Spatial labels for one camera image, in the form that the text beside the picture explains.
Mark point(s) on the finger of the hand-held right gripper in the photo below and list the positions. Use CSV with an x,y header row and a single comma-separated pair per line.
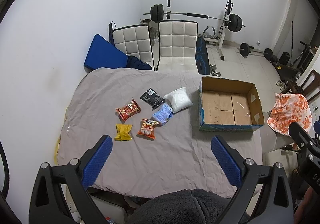
x,y
301,134

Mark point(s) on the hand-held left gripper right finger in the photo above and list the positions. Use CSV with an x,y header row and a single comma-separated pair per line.
x,y
225,161

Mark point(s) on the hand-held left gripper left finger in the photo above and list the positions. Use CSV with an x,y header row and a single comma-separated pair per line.
x,y
98,161

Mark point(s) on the yellow snack packet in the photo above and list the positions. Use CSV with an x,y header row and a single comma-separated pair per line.
x,y
123,133

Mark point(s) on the cardboard box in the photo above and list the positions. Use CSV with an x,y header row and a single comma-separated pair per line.
x,y
225,109

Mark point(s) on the orange snack packet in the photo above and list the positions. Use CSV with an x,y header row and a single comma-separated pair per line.
x,y
147,129

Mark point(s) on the red snack packet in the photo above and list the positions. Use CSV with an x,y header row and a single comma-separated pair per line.
x,y
128,109

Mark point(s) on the white plastic packet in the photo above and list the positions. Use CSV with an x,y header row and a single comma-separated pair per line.
x,y
180,100

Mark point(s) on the pale blue tissue pack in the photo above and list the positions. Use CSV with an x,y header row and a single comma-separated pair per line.
x,y
162,114

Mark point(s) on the black packet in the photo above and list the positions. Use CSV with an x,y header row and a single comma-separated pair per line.
x,y
151,96

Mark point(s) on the person's right forearm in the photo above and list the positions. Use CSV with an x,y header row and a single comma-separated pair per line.
x,y
311,201

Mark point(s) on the orange floral cloth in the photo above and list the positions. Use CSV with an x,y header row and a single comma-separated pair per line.
x,y
292,109

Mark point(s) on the white shoe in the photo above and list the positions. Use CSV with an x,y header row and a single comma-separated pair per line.
x,y
284,87
279,83

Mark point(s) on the grey table cloth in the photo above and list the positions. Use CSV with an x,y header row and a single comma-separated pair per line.
x,y
150,159

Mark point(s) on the wooden chair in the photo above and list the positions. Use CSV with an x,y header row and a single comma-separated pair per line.
x,y
310,81

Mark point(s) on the grey fleece clothing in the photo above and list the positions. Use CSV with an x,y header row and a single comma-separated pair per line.
x,y
185,206

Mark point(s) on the black speaker box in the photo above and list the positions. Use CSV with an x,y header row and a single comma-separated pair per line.
x,y
284,58

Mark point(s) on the black exercise machine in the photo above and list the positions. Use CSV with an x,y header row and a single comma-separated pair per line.
x,y
303,56

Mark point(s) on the metal dumbbell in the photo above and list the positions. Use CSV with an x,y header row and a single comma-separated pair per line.
x,y
215,71

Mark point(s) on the short barbell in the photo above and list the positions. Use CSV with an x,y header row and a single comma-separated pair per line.
x,y
246,50

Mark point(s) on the dark blue garment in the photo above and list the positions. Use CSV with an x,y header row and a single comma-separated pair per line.
x,y
136,62

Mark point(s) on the blue foam cushion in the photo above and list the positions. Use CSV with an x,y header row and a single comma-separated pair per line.
x,y
105,53

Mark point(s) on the white weight rack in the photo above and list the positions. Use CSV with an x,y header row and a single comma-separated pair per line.
x,y
222,38

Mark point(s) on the white padded chair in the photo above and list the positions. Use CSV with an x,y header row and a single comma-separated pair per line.
x,y
176,41
130,41

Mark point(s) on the barbell with black plates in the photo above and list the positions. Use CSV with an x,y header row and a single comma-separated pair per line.
x,y
197,15

